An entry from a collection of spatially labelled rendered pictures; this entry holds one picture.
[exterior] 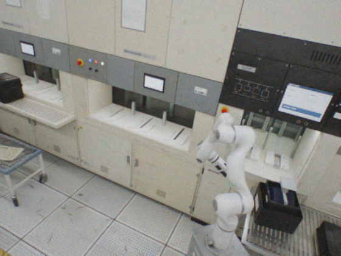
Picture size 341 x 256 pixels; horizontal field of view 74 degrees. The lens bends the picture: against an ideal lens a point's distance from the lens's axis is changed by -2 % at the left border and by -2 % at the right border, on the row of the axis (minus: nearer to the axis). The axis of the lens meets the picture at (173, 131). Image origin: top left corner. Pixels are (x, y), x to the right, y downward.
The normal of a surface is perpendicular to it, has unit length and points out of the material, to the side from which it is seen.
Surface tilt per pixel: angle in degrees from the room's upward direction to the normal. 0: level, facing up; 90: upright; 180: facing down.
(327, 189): 90
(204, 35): 90
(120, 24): 90
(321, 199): 90
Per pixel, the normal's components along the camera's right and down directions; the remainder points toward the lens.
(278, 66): -0.40, 0.43
